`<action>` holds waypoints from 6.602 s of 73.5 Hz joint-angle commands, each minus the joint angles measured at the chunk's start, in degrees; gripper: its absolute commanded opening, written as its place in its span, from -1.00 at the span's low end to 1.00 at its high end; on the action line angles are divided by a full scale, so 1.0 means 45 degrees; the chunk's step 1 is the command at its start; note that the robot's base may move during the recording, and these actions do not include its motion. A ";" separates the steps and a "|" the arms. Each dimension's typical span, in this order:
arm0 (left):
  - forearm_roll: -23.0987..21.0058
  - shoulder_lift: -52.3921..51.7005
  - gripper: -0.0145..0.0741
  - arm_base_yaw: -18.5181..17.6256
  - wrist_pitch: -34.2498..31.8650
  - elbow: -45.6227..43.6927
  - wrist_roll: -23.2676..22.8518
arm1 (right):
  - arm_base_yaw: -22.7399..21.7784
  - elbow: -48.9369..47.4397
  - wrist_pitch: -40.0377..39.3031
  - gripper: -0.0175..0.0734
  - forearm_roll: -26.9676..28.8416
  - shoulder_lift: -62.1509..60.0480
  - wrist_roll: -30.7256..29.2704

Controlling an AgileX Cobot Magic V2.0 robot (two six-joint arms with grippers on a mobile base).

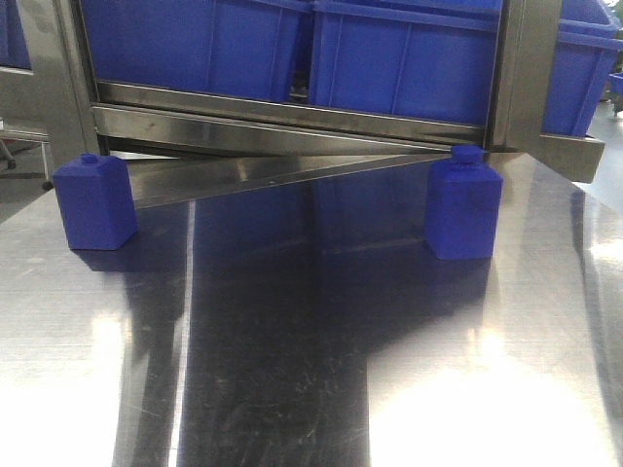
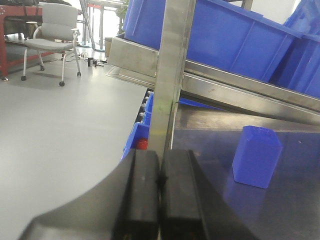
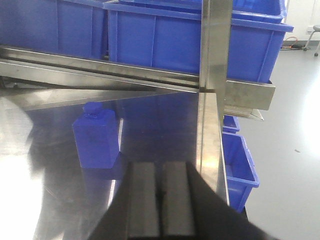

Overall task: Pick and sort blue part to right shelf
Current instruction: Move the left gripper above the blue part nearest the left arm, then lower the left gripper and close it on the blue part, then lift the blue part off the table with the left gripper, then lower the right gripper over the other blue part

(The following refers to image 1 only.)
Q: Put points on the blue bottle-shaped part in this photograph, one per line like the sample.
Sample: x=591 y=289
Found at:
x=462 y=202
x=95 y=202

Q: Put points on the blue plastic bin left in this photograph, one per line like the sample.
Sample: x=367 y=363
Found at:
x=239 y=48

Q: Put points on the blue plastic bin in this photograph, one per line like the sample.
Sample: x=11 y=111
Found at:
x=239 y=48
x=586 y=50
x=427 y=60

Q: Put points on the blue plastic bin middle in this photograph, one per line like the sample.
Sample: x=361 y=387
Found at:
x=427 y=60

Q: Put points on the blue plastic bin right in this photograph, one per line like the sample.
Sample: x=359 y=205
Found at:
x=586 y=50

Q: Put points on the stainless steel rack frame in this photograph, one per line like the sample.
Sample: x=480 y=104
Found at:
x=59 y=101

